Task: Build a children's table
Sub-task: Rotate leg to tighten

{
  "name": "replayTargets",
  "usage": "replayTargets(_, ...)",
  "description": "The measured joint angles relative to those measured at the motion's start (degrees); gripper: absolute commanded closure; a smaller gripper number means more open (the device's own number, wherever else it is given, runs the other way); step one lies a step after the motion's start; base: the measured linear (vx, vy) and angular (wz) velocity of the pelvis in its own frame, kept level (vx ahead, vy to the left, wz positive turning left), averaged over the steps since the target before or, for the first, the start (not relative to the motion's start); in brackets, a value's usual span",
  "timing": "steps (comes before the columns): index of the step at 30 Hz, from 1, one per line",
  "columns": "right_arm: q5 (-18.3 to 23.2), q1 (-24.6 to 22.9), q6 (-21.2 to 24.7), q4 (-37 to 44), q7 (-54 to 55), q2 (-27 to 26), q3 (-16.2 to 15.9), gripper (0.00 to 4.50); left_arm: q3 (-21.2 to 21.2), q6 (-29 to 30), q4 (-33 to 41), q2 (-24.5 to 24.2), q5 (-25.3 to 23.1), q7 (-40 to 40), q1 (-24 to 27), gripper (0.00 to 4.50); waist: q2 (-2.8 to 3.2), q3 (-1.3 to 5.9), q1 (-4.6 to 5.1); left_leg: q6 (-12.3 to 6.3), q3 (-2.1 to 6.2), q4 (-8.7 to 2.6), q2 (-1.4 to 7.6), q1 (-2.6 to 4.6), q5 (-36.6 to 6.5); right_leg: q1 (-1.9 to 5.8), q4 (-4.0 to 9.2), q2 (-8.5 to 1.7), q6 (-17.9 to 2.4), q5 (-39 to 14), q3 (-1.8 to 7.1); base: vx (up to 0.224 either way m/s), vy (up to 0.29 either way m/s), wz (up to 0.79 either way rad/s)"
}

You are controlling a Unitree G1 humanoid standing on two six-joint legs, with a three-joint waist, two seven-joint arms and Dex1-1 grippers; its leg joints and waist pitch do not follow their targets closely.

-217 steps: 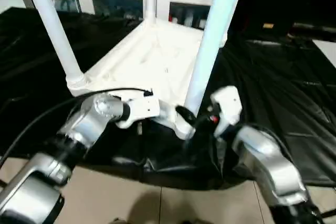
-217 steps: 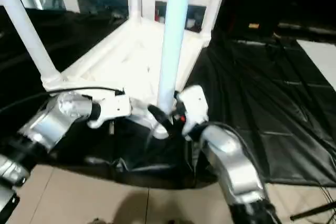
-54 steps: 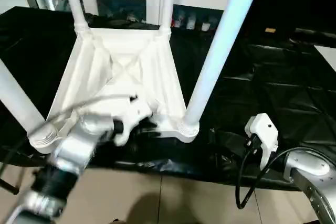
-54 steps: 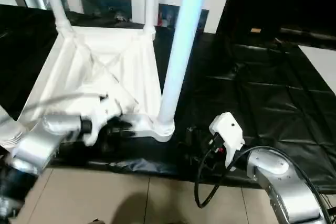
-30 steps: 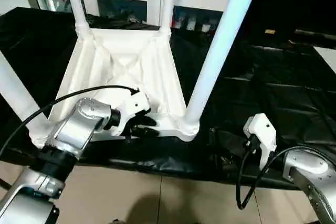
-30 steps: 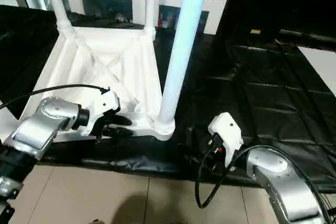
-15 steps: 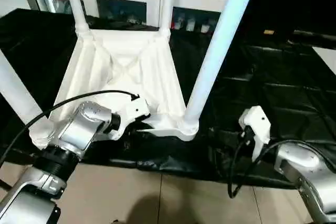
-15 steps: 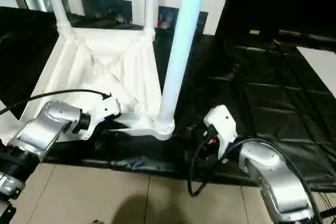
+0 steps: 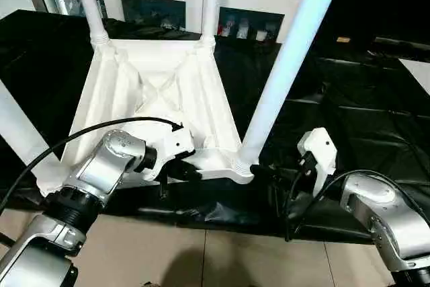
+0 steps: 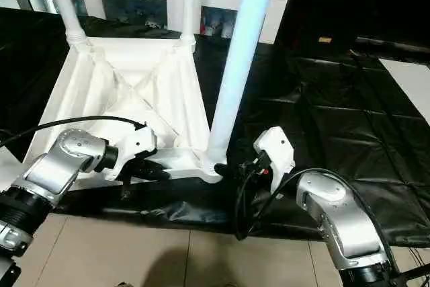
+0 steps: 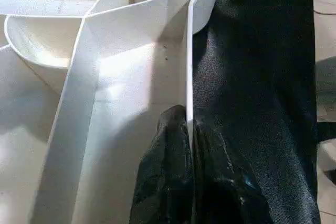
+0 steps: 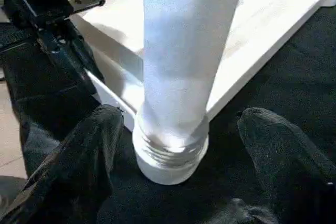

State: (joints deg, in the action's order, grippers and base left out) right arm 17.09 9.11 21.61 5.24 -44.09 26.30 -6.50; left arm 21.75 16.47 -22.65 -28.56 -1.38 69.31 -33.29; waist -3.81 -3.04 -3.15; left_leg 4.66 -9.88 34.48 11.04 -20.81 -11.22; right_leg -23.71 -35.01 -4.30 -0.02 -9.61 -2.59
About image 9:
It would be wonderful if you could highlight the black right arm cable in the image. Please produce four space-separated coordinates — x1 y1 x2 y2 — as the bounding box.
272 166 430 242

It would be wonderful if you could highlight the black work mat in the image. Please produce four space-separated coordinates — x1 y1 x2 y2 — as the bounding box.
0 10 430 244

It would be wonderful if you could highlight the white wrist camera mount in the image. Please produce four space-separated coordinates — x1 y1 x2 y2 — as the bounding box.
141 129 197 181
297 127 338 197

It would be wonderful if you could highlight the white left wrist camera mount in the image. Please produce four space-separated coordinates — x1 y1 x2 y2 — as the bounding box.
141 129 197 181

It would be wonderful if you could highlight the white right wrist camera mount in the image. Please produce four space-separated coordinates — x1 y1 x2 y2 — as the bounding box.
297 127 338 197

